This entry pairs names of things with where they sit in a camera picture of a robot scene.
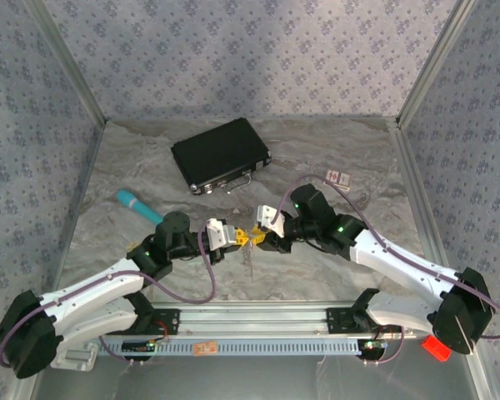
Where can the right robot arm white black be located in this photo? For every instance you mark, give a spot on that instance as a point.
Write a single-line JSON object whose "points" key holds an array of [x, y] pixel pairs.
{"points": [[400, 267]]}

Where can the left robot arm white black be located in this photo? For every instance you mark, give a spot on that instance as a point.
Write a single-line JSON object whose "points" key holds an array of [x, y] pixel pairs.
{"points": [[108, 291]]}

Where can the playing card box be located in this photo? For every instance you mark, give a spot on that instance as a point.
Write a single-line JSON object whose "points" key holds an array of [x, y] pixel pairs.
{"points": [[337, 179]]}

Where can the teal cylindrical microphone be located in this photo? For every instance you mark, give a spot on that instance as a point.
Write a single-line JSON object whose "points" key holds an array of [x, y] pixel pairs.
{"points": [[135, 204]]}

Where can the orange label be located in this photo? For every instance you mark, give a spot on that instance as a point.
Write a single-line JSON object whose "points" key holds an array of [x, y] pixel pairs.
{"points": [[205, 348]]}

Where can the small circuit board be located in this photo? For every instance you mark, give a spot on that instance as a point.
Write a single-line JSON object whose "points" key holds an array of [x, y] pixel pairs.
{"points": [[139, 346], [373, 346]]}

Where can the red plastic block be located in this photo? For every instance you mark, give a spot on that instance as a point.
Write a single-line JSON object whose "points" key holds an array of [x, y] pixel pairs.
{"points": [[435, 352]]}

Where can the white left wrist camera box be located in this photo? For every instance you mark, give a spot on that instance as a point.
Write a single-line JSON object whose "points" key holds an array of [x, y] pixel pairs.
{"points": [[221, 233]]}

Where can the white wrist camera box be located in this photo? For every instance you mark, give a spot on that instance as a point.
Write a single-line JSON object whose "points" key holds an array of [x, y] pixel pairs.
{"points": [[273, 221], [221, 233]]}

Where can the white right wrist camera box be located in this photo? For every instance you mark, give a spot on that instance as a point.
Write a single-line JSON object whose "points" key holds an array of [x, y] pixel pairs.
{"points": [[273, 221]]}

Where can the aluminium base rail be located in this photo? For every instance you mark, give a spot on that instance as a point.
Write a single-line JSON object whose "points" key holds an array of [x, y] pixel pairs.
{"points": [[250, 321]]}

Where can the aluminium table side rail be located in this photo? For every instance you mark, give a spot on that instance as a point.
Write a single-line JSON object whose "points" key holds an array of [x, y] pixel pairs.
{"points": [[423, 208], [92, 166]]}

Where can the white plastic bracket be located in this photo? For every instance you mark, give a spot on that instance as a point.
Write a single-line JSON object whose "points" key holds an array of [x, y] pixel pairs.
{"points": [[77, 357]]}

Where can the aluminium frame post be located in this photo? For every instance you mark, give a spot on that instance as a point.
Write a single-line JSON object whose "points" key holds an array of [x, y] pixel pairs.
{"points": [[68, 62], [435, 62]]}

